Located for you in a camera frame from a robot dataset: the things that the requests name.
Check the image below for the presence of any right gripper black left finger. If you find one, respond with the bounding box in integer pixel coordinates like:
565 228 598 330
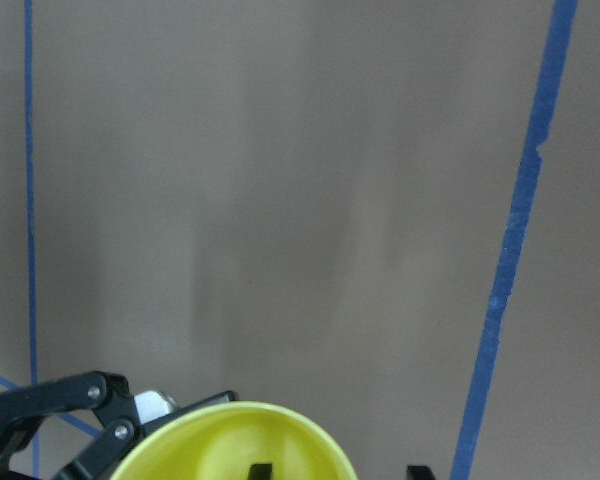
248 463 273 480

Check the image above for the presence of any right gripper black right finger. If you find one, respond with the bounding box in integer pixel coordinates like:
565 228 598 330
406 465 436 480

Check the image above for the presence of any yellow plastic cup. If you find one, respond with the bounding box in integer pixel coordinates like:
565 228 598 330
112 401 357 479

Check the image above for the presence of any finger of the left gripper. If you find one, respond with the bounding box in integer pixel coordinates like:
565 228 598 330
0 371 238 479

